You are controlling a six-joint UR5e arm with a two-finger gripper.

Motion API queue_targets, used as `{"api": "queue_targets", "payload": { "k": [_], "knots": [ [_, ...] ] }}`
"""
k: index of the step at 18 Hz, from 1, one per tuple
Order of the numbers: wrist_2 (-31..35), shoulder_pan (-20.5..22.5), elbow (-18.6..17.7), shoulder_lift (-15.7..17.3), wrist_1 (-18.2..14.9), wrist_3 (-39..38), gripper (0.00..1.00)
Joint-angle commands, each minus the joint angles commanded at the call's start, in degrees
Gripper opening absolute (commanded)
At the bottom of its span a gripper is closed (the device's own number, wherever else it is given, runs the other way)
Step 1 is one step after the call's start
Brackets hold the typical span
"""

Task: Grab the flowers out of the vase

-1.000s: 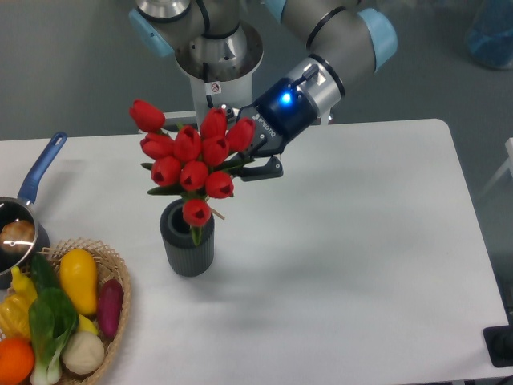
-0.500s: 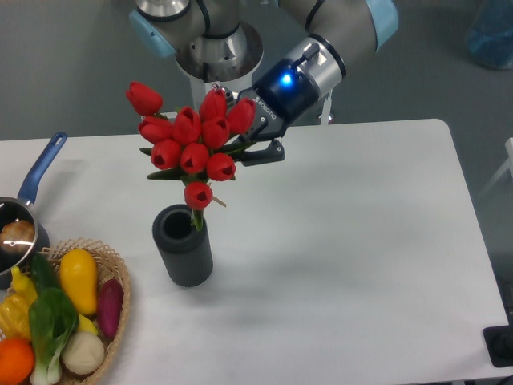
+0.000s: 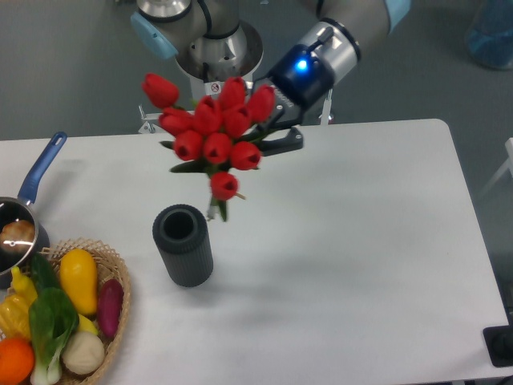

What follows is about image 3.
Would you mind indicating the dark grey ribbed vase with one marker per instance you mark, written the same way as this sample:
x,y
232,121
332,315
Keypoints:
x,y
180,233

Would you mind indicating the yellow bell pepper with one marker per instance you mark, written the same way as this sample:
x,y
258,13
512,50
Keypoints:
x,y
15,322

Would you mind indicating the red tulip bouquet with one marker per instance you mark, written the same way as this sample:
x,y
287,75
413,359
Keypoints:
x,y
214,138

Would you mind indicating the dark green cucumber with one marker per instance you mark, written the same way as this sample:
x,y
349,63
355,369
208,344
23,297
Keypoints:
x,y
42,273

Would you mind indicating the purple eggplant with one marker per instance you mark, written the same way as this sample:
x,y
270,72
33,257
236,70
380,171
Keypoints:
x,y
109,307

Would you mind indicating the orange fruit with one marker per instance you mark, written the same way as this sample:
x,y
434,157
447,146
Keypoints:
x,y
17,360

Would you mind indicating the white garlic bulb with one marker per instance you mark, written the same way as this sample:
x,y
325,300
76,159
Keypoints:
x,y
84,353

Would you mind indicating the bread roll in pan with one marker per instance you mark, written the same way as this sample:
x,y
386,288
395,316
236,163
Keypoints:
x,y
17,237

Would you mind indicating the black device at edge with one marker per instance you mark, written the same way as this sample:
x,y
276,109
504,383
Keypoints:
x,y
498,340

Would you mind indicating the blue handled saucepan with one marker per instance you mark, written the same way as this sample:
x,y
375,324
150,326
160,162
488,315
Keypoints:
x,y
20,208

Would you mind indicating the green bok choy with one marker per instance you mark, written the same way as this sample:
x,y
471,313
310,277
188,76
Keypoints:
x,y
53,319

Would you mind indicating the white chair frame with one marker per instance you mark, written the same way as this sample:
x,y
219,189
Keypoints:
x,y
504,169

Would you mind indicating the woven bamboo basket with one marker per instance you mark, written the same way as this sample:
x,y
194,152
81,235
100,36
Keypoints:
x,y
109,266

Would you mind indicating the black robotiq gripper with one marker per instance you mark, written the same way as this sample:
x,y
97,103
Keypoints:
x,y
299,80

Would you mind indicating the yellow squash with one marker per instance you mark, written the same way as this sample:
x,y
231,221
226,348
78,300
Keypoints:
x,y
78,278

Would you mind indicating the blue water jug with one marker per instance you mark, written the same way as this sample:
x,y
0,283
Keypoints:
x,y
489,37

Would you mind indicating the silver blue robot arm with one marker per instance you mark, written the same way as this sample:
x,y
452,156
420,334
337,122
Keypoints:
x,y
345,29

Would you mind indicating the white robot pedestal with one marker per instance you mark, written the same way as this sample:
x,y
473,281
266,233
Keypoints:
x,y
209,62

